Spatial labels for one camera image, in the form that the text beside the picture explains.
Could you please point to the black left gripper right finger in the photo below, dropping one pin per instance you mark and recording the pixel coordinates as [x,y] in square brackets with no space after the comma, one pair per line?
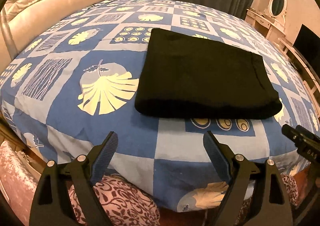
[270,202]

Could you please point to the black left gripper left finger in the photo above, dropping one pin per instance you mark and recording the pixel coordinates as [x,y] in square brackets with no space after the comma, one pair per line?
[51,202]

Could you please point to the blue patterned bed cover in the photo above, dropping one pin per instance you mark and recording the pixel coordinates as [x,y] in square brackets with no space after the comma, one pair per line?
[77,81]

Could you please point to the oval vanity mirror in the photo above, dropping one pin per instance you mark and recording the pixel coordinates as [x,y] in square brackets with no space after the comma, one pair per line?
[277,8]

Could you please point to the cream dressing table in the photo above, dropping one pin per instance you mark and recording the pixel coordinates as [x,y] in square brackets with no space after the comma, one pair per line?
[265,25]

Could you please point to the black pants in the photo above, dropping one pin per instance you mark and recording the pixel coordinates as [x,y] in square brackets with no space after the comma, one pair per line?
[187,77]

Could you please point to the black television screen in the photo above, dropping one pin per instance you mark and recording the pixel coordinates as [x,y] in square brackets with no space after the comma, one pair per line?
[307,43]

